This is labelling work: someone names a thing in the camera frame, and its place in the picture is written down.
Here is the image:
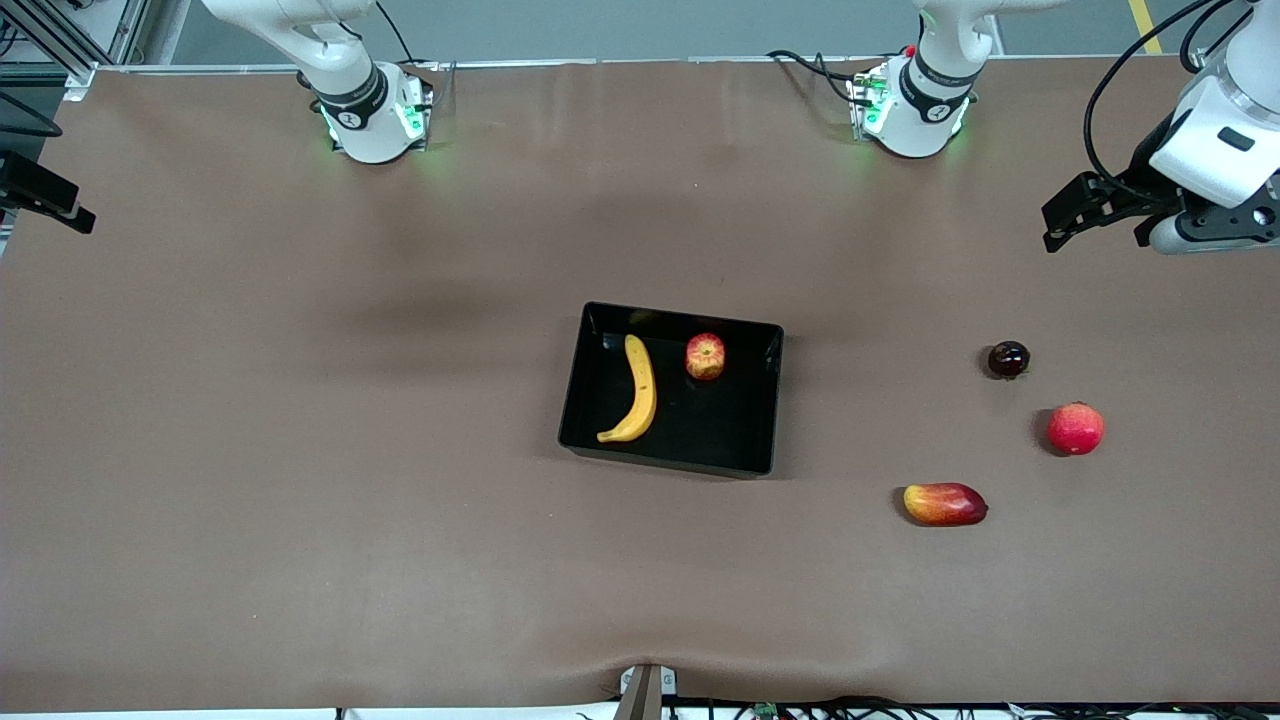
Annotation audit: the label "yellow banana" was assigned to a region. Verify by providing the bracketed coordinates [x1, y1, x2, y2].
[596, 334, 659, 444]

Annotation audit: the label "dark purple plum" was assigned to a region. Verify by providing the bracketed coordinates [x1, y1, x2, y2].
[987, 340, 1032, 381]

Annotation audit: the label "thin black cable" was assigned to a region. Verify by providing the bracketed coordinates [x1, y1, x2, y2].
[375, 0, 441, 71]

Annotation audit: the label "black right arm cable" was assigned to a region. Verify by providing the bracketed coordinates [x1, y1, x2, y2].
[0, 92, 63, 138]

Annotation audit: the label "red yellow apple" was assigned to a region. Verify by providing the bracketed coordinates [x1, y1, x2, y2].
[685, 332, 728, 382]

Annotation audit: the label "black plastic box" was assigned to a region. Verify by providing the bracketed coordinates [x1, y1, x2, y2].
[557, 301, 786, 478]

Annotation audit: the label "red yellow mango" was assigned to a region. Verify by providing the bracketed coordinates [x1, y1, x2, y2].
[902, 482, 990, 528]

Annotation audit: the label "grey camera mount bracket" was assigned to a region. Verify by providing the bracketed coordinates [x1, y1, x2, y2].
[618, 663, 678, 720]

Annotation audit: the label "black base power cable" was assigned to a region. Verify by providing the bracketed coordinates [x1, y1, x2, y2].
[766, 48, 861, 83]
[795, 55, 863, 106]

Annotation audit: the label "brown table mat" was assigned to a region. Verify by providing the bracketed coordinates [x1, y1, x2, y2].
[0, 55, 1280, 713]

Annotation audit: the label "aluminium frame struts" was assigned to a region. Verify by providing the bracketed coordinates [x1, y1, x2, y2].
[0, 0, 151, 101]

